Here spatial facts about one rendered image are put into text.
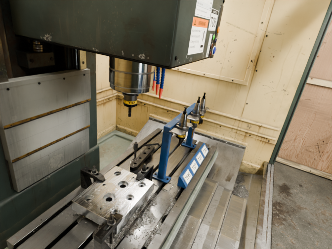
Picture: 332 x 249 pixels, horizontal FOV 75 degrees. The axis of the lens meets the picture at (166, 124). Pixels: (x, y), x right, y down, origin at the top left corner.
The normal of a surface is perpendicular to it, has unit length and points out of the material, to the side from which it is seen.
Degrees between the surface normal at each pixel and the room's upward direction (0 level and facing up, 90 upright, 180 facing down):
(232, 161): 24
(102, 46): 90
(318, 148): 90
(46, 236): 0
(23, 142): 90
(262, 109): 90
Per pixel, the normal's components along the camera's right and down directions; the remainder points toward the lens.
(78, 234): 0.12, -0.90
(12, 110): 0.90, 0.29
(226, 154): -0.07, -0.68
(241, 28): -0.44, 0.33
